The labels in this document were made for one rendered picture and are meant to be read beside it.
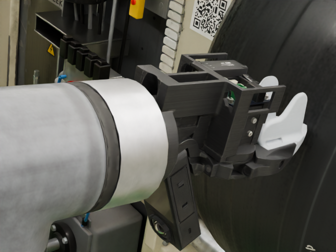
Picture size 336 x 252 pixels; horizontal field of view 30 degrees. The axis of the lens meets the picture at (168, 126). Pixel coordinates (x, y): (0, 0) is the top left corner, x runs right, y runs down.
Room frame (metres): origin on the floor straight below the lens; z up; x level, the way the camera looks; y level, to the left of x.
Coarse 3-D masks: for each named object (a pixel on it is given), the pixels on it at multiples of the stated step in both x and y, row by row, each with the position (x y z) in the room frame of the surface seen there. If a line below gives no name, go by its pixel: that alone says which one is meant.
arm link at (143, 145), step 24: (120, 96) 0.37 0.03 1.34; (144, 96) 0.38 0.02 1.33; (120, 120) 0.35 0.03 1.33; (144, 120) 0.36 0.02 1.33; (120, 144) 0.34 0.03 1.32; (144, 144) 0.35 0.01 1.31; (120, 168) 0.33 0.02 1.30; (144, 168) 0.35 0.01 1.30; (120, 192) 0.34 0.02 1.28; (144, 192) 0.35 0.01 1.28
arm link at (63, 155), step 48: (0, 96) 0.32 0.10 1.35; (48, 96) 0.34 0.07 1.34; (96, 96) 0.36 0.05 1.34; (0, 144) 0.29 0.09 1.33; (48, 144) 0.31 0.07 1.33; (96, 144) 0.33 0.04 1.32; (0, 192) 0.28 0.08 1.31; (48, 192) 0.30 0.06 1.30; (96, 192) 0.32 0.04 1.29; (0, 240) 0.28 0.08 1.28
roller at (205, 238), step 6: (198, 216) 0.82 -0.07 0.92; (204, 228) 0.80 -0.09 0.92; (204, 234) 0.78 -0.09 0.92; (210, 234) 0.78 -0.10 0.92; (198, 240) 0.78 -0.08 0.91; (204, 240) 0.78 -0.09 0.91; (210, 240) 0.77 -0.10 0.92; (198, 246) 0.78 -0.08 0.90; (204, 246) 0.77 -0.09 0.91; (210, 246) 0.77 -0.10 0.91; (216, 246) 0.76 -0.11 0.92
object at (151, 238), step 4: (148, 220) 0.81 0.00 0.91; (148, 224) 0.81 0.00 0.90; (148, 228) 0.81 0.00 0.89; (148, 232) 0.81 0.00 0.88; (152, 232) 0.80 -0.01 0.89; (148, 236) 0.81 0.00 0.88; (152, 236) 0.80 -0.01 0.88; (156, 236) 0.80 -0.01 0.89; (144, 240) 0.81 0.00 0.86; (148, 240) 0.80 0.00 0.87; (152, 240) 0.80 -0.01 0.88; (156, 240) 0.80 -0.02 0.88; (160, 240) 0.80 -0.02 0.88; (148, 244) 0.80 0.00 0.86; (152, 244) 0.80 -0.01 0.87; (156, 244) 0.80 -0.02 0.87; (160, 244) 0.80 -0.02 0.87; (164, 244) 0.80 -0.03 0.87; (152, 248) 0.80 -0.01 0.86; (156, 248) 0.80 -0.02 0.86
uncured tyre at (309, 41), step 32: (256, 0) 0.65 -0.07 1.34; (288, 0) 0.63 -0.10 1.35; (320, 0) 0.61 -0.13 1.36; (224, 32) 0.66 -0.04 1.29; (256, 32) 0.62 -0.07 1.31; (288, 32) 0.60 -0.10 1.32; (320, 32) 0.58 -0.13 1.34; (256, 64) 0.60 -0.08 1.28; (288, 64) 0.58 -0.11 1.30; (320, 64) 0.56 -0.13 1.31; (288, 96) 0.56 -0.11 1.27; (320, 96) 0.54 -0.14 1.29; (320, 128) 0.53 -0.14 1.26; (320, 160) 0.52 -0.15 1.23; (224, 192) 0.59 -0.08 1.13; (256, 192) 0.56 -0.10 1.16; (288, 192) 0.53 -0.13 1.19; (320, 192) 0.51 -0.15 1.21; (224, 224) 0.61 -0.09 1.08; (256, 224) 0.56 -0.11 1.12; (288, 224) 0.52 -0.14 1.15; (320, 224) 0.50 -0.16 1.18
